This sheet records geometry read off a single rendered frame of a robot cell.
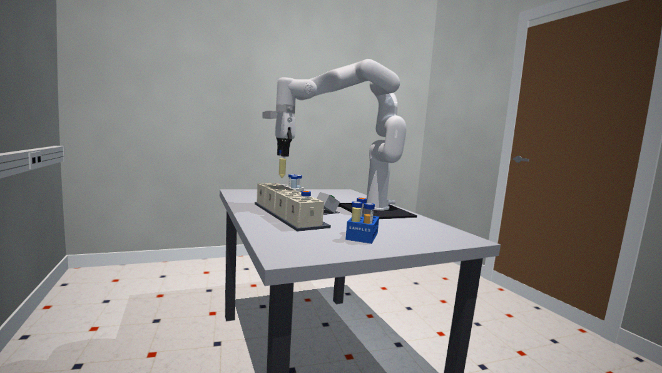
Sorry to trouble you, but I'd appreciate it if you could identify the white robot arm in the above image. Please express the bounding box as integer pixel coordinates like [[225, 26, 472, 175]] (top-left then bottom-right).
[[262, 59, 406, 210]]

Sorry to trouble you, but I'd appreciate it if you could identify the beige bucket adapter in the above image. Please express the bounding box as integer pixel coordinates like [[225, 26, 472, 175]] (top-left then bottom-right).
[[275, 192, 302, 220], [265, 187, 296, 213], [257, 183, 286, 207], [287, 197, 324, 228]]

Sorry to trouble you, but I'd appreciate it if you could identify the blue tube rack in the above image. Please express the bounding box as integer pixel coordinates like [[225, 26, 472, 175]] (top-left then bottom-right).
[[345, 216, 379, 243]]

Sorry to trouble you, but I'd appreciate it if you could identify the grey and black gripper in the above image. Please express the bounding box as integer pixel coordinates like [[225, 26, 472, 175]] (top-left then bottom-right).
[[275, 112, 295, 156]]

